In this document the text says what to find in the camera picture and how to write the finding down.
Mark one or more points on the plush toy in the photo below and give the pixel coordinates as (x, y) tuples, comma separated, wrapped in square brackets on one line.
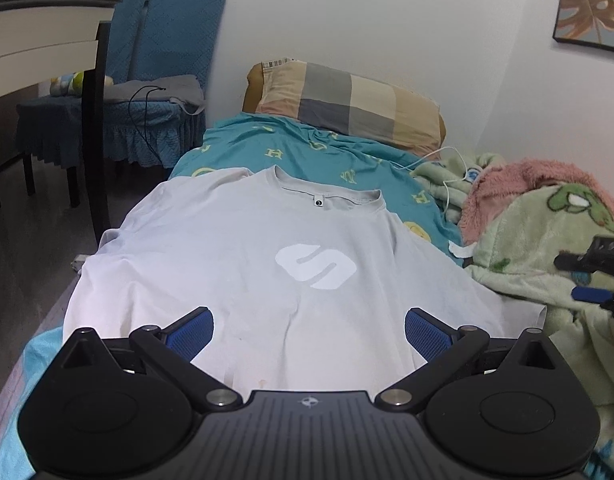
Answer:
[(67, 85)]

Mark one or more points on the blue covered chair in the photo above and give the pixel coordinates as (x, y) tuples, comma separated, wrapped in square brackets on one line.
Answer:
[(187, 30), (124, 25)]

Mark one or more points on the light grey t-shirt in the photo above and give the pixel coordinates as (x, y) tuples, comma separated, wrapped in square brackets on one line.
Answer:
[(237, 240)]

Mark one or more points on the green cartoon fleece blanket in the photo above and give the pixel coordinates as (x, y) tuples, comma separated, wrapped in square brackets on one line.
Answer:
[(527, 245)]

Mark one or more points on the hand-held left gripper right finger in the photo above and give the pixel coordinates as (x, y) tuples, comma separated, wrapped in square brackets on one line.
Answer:
[(421, 334)]

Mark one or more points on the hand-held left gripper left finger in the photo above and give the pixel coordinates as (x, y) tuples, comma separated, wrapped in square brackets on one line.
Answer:
[(194, 332)]

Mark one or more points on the plaid pillow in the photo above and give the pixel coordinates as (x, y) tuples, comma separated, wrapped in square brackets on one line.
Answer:
[(337, 100)]

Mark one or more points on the grey cloth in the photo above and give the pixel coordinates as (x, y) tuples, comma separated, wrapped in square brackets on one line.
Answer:
[(157, 87)]

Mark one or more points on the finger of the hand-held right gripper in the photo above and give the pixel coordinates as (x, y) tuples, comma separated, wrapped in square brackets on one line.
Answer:
[(602, 255), (589, 294)]

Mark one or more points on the white and black table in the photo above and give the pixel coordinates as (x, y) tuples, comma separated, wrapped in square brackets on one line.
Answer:
[(37, 25)]

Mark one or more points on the pink fleece blanket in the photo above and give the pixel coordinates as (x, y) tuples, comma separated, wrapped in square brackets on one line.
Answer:
[(512, 185)]

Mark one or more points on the teal printed bed sheet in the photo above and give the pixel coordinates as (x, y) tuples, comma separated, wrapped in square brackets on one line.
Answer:
[(297, 145)]

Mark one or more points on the white charger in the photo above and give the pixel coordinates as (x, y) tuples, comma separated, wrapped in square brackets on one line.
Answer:
[(459, 251)]

